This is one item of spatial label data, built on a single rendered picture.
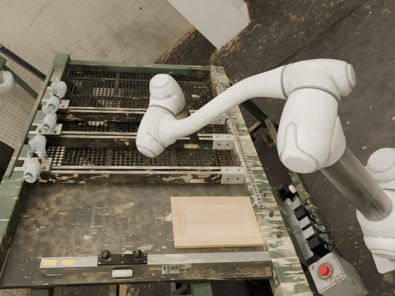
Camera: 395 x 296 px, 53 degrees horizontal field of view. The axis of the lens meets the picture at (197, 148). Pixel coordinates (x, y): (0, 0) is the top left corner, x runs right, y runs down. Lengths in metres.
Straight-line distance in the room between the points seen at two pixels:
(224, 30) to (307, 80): 4.58
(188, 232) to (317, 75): 1.03
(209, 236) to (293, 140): 0.95
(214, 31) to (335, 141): 4.68
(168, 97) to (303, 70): 0.49
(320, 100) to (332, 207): 1.94
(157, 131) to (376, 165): 0.78
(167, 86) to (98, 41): 6.19
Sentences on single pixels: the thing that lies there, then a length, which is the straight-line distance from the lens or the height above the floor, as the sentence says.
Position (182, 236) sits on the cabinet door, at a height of 1.18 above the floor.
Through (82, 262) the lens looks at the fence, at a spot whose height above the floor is 1.51.
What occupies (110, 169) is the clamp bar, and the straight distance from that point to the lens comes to 2.08.
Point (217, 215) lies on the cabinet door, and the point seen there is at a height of 1.03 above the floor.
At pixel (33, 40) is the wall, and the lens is 7.87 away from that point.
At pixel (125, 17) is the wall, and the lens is 7.20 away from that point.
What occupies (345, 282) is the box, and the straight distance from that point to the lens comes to 1.57.
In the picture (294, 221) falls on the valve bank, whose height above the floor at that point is 0.74.
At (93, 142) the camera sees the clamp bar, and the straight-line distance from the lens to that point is 2.32.
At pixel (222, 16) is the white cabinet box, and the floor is 0.33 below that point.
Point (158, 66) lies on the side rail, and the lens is 3.21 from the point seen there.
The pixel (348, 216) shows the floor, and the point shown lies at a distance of 2.82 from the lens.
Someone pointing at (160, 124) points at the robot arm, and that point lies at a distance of 1.30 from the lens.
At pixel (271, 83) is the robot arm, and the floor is 1.61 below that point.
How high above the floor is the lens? 2.21
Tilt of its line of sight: 29 degrees down
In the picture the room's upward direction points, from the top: 53 degrees counter-clockwise
